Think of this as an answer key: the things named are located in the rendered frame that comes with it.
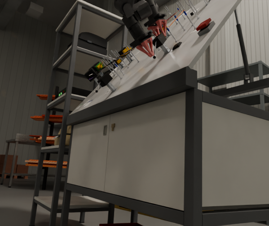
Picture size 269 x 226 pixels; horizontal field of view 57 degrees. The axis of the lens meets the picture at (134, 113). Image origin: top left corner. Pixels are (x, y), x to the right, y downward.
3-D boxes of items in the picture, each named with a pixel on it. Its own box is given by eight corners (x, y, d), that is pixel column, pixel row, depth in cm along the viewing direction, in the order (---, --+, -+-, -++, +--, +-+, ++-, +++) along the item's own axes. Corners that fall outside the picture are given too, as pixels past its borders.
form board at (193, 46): (70, 117, 180) (68, 115, 180) (144, 41, 231) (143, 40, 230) (191, 69, 84) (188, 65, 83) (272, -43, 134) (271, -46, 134)
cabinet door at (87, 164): (103, 191, 123) (109, 114, 132) (66, 182, 168) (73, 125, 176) (107, 191, 124) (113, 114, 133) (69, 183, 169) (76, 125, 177)
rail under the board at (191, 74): (185, 84, 81) (186, 66, 83) (66, 124, 178) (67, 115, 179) (197, 88, 84) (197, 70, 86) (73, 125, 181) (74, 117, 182)
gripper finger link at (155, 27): (160, 41, 126) (153, 23, 126) (171, 34, 121) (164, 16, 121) (152, 42, 121) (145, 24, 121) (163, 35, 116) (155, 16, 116)
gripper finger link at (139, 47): (151, 56, 116) (140, 38, 114) (162, 49, 110) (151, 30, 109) (144, 61, 111) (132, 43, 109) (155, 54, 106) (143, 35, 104)
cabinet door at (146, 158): (181, 210, 78) (183, 90, 86) (102, 191, 122) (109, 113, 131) (187, 210, 79) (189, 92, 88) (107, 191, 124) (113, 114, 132)
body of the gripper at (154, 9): (152, 27, 126) (147, 14, 126) (167, 16, 119) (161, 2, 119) (144, 28, 122) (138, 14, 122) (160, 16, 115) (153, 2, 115)
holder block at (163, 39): (156, 48, 118) (151, 41, 117) (160, 43, 122) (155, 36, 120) (162, 44, 115) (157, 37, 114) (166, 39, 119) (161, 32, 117)
